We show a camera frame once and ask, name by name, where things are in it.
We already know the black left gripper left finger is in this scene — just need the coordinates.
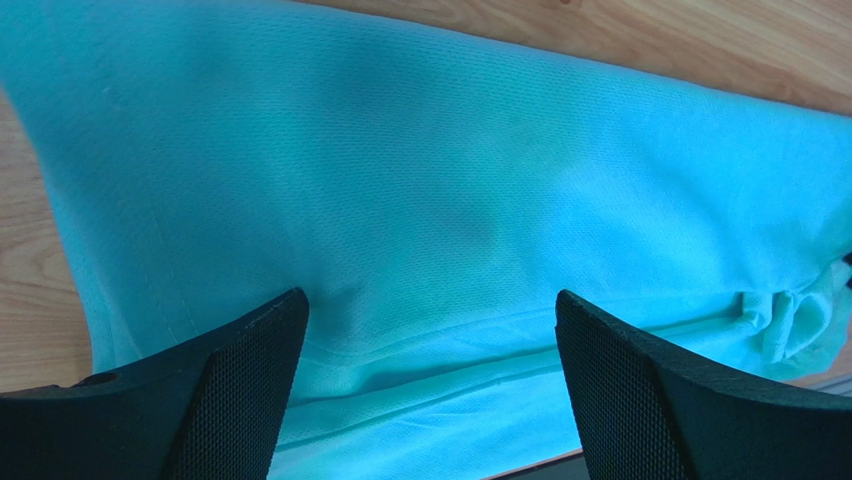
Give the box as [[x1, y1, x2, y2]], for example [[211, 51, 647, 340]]
[[1, 289, 309, 479]]

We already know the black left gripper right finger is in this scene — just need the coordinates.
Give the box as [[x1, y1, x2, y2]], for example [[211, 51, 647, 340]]
[[555, 291, 851, 479]]

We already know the mint green t shirt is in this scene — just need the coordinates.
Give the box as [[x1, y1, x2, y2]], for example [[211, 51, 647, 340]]
[[1, 1, 851, 479]]

